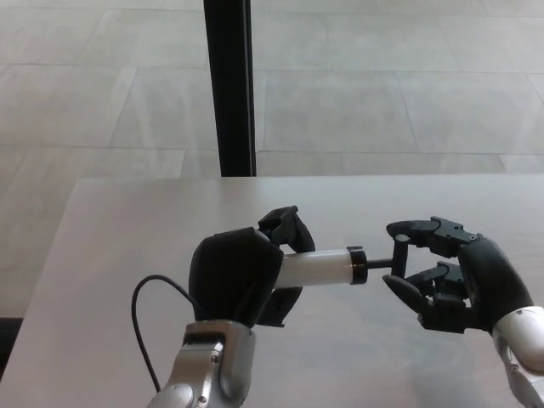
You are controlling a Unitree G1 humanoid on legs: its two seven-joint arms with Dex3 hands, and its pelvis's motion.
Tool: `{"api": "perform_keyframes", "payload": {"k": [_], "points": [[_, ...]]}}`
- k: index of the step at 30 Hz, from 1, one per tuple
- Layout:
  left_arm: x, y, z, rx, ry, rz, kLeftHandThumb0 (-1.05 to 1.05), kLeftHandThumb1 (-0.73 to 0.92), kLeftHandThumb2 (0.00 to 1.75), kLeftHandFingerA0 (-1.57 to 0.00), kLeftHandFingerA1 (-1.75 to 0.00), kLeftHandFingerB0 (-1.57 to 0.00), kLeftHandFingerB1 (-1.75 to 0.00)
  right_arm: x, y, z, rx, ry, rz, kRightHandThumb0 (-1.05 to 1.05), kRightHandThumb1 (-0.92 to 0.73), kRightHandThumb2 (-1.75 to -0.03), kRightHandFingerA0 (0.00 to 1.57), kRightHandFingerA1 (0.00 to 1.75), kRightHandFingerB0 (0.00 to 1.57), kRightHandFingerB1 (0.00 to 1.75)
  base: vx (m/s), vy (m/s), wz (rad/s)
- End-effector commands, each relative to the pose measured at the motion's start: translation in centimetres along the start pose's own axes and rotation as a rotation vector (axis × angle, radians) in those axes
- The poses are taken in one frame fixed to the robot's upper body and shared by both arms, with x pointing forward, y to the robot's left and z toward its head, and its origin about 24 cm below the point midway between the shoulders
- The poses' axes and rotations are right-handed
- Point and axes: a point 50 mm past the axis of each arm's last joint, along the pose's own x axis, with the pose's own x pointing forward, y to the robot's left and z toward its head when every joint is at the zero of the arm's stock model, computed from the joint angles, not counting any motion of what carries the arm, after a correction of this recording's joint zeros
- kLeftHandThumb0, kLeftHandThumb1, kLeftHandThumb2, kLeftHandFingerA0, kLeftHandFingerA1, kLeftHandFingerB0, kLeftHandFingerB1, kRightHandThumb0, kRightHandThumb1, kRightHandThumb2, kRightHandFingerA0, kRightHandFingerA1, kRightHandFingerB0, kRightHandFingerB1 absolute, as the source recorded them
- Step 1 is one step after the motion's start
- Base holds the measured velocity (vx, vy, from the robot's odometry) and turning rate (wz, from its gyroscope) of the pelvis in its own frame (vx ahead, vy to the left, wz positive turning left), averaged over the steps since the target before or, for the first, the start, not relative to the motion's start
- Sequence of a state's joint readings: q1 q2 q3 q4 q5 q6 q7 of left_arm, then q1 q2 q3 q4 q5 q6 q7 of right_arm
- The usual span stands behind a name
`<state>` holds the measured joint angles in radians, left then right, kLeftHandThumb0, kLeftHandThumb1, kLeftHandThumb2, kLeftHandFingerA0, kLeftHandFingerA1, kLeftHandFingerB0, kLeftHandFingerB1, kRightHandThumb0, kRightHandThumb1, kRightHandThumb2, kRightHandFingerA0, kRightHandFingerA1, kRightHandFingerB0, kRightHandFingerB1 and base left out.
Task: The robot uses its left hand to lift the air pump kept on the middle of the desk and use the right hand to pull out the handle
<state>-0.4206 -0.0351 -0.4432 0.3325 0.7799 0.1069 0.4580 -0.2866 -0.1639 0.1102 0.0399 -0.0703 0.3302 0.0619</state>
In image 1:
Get black vertical frame post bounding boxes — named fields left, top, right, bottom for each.
left=202, top=0, right=259, bottom=178

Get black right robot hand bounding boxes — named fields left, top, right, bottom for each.
left=382, top=216, right=535, bottom=337

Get white air pump black handle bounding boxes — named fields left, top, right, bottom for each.
left=276, top=234, right=411, bottom=286

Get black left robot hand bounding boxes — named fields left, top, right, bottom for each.
left=188, top=206, right=317, bottom=330

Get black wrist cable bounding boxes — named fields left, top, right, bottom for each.
left=131, top=275, right=201, bottom=394

